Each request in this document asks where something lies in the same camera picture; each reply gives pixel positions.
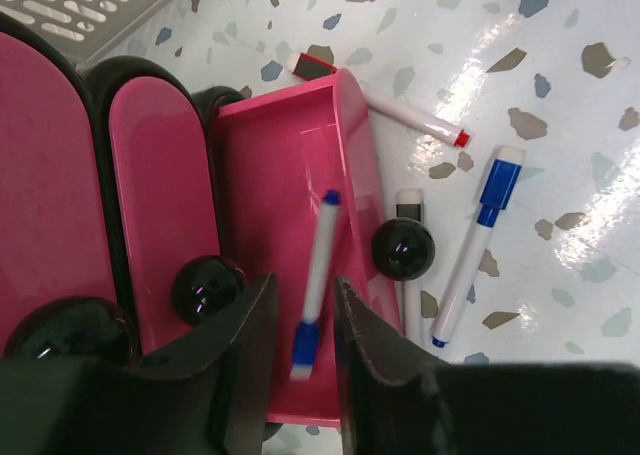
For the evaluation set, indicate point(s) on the white plastic file organizer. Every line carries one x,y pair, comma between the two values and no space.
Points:
83,31

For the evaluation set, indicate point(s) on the blue whiteboard marker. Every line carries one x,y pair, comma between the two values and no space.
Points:
308,331
499,185

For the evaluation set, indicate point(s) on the pink top drawer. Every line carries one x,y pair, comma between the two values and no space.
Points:
53,238

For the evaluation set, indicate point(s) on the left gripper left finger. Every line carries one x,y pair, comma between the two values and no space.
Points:
205,393

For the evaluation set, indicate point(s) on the black drawer cabinet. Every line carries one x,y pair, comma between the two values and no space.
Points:
109,237

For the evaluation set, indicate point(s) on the red capped whiteboard marker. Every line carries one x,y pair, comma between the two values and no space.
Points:
306,67

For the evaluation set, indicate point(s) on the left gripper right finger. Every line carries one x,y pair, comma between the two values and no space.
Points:
396,398

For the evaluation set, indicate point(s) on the black round drawer knob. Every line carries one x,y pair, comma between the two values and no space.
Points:
76,326

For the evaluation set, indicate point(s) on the pink drawer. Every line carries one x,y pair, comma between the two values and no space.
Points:
165,196
274,156
53,238

